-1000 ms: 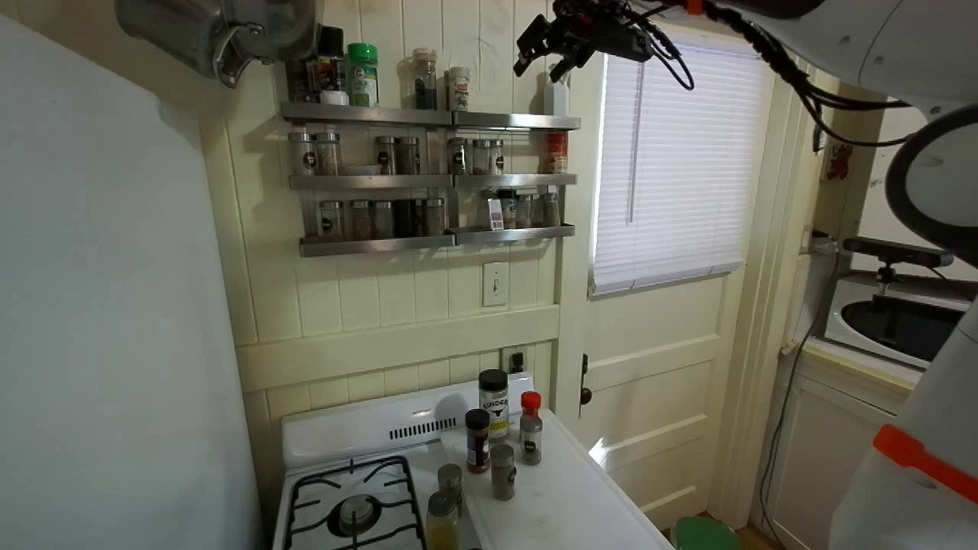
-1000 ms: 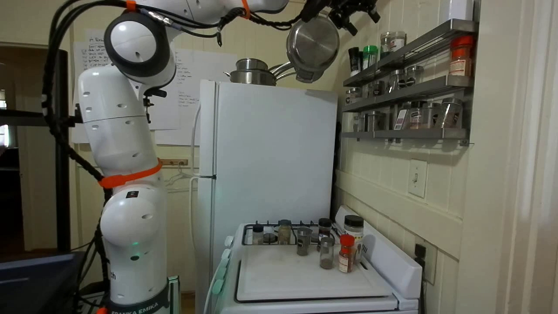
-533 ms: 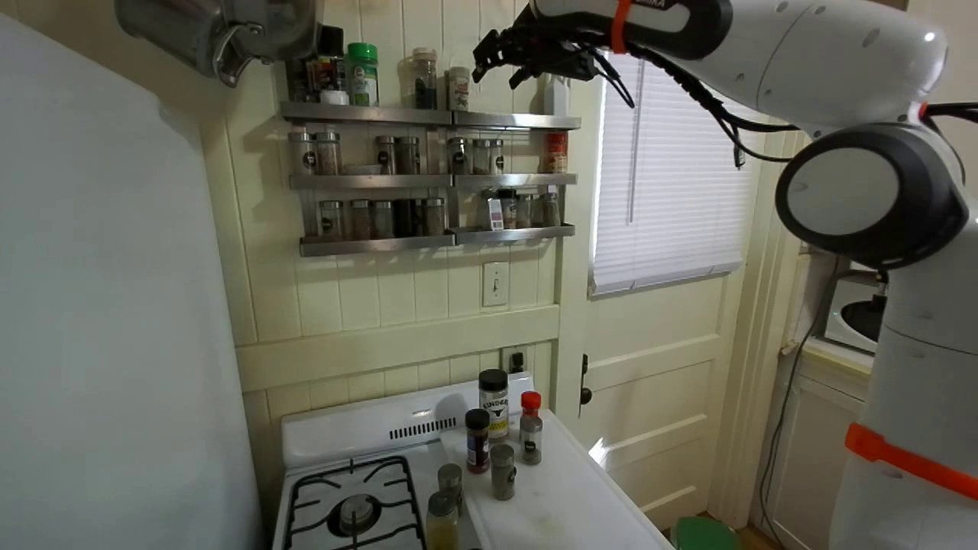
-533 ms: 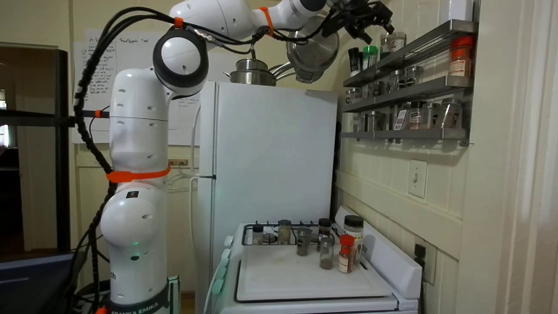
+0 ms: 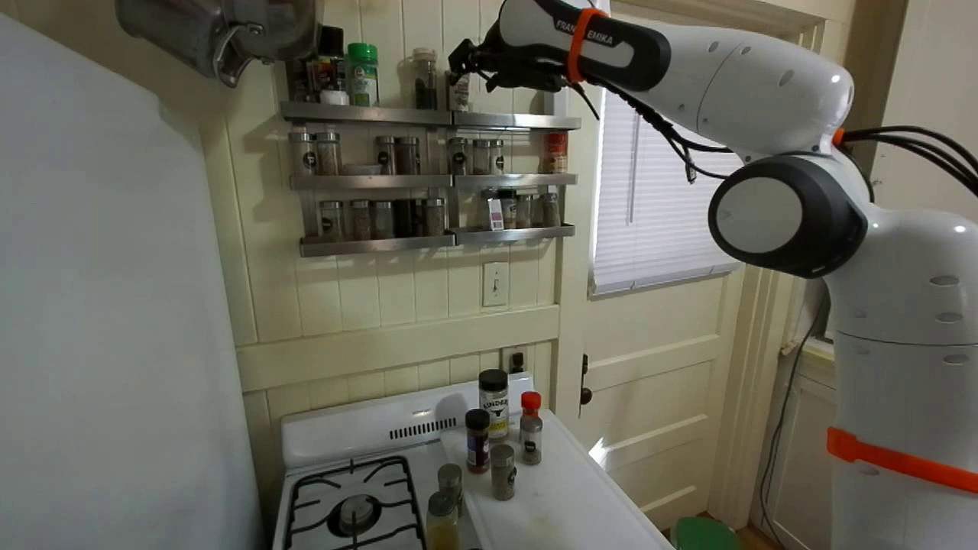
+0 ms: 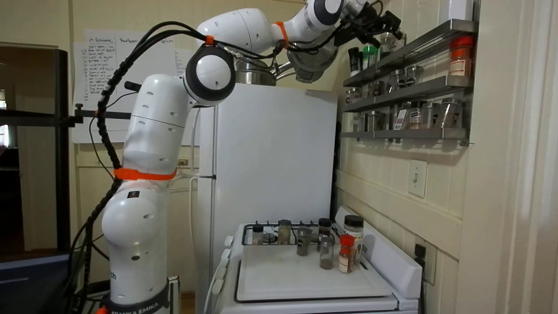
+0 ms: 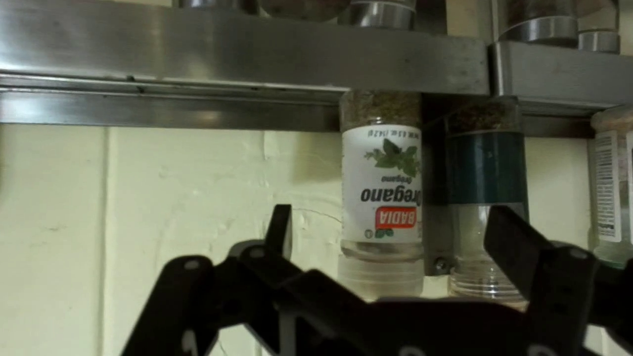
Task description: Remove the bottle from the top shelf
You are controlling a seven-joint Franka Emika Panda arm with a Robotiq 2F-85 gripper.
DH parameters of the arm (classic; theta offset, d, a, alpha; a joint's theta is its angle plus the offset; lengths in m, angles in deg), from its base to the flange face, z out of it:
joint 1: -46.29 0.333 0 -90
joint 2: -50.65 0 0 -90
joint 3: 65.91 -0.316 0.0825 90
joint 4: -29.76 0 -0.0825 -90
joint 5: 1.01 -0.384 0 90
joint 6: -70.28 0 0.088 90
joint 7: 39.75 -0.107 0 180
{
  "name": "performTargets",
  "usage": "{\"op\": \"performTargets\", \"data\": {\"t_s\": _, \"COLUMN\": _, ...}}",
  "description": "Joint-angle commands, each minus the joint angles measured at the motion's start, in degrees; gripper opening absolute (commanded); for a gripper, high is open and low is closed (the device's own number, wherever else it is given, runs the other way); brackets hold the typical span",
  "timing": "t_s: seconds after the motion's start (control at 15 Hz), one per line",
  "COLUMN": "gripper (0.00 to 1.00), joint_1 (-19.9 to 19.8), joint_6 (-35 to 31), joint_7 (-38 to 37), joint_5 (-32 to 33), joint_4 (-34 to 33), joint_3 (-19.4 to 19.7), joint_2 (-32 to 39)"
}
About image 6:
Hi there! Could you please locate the grey metal spice rack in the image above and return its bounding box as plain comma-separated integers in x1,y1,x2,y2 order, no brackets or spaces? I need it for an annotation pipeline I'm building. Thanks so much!
339,18,480,147

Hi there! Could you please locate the white wall outlet plate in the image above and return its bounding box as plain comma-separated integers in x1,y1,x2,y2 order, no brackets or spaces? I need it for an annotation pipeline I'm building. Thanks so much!
408,161,429,199

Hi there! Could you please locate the black-lid rack spice jar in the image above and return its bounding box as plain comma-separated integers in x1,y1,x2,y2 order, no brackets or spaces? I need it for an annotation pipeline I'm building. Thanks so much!
347,47,363,75

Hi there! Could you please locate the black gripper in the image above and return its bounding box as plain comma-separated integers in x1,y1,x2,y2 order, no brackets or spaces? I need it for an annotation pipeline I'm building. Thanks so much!
345,4,407,42

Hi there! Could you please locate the black metal frame stand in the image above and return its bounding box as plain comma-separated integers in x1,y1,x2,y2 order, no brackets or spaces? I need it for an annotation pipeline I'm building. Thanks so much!
0,46,136,255

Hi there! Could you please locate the green-lid spice jar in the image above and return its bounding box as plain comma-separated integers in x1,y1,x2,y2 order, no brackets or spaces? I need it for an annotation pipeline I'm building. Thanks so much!
363,44,380,70

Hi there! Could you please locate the glass rack spice jar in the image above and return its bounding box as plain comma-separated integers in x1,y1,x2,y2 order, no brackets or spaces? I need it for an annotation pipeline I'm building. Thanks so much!
391,103,408,131
403,65,426,87
407,101,431,131
363,110,382,133
440,98,466,131

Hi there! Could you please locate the silver-lid rack spice jar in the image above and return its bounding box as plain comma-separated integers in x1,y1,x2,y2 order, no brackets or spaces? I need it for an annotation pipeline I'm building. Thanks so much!
380,35,398,60

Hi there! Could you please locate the clear glass spice jar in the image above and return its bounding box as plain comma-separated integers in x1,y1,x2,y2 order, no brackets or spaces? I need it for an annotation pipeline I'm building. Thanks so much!
319,232,337,271

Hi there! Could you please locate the grey-lid glass spice jar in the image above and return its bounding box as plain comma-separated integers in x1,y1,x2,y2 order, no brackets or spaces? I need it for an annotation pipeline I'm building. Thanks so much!
277,218,293,246
295,227,314,258

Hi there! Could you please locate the large black-lid spice jar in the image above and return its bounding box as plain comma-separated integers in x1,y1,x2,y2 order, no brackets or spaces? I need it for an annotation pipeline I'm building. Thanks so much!
344,215,366,267

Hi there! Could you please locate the red-lid spice jar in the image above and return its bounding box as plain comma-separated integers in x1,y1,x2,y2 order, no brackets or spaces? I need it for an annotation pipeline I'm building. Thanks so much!
448,33,476,81

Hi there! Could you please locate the small black-lid spice jar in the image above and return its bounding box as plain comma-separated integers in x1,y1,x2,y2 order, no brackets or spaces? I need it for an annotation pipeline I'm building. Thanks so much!
251,224,267,246

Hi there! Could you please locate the white gas stove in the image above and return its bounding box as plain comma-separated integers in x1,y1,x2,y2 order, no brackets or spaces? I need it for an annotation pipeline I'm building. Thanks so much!
202,206,426,314

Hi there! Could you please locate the dark blue laptop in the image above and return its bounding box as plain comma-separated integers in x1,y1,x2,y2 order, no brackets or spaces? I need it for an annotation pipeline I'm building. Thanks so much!
0,251,75,314

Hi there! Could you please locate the steel pot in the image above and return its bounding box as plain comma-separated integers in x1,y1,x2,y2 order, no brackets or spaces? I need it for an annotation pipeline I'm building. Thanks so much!
230,54,295,87

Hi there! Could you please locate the white refrigerator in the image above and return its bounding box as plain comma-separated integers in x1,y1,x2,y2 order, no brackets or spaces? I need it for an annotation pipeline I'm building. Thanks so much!
192,82,340,314

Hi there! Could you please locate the red-cap spice bottle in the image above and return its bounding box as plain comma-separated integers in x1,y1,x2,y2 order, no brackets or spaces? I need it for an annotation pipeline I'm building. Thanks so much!
339,234,358,274

